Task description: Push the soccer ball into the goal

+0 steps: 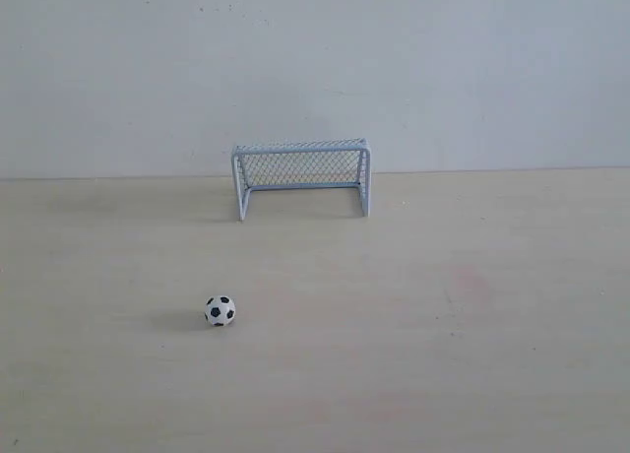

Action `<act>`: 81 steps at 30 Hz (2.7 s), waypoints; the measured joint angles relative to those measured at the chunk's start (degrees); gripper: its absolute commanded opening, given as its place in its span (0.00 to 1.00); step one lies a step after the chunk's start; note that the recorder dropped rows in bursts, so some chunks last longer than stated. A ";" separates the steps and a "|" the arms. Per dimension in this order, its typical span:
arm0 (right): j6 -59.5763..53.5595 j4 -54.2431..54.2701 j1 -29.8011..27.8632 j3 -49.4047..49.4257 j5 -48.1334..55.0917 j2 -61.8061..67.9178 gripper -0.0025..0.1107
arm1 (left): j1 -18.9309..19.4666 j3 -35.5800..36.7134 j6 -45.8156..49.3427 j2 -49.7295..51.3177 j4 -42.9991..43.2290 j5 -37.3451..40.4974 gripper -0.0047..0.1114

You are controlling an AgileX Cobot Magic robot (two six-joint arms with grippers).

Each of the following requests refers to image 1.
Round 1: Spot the small black white soccer ball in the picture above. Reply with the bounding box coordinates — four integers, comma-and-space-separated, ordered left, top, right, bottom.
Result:
204, 295, 235, 327

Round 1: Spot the white miniature soccer goal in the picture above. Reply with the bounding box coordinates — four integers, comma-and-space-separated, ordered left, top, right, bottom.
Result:
230, 139, 372, 221

